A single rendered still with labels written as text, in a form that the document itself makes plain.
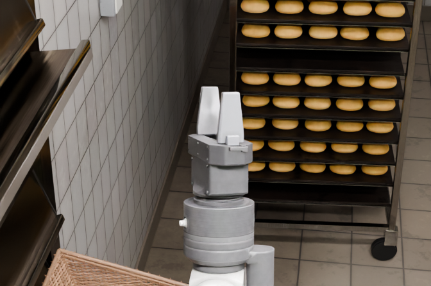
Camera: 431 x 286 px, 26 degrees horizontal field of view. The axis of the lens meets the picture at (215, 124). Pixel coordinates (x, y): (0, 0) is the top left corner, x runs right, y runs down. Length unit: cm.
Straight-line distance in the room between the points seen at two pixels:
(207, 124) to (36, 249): 110
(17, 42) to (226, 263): 97
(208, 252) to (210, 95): 20
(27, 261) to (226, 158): 114
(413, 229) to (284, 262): 58
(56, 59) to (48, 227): 46
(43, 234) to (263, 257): 117
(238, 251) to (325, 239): 268
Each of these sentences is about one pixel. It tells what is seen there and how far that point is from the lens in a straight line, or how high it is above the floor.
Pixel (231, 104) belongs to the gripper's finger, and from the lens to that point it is 110.
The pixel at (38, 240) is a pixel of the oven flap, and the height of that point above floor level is 96.
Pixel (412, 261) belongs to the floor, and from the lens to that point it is 376.
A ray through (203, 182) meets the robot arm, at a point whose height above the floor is 166.
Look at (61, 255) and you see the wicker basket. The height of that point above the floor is 84.
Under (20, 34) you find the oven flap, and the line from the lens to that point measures 200.
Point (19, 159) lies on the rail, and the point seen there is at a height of 142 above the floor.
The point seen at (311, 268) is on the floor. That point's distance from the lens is 366.
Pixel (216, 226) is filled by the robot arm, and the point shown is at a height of 162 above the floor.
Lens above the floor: 229
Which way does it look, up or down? 30 degrees down
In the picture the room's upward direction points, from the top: straight up
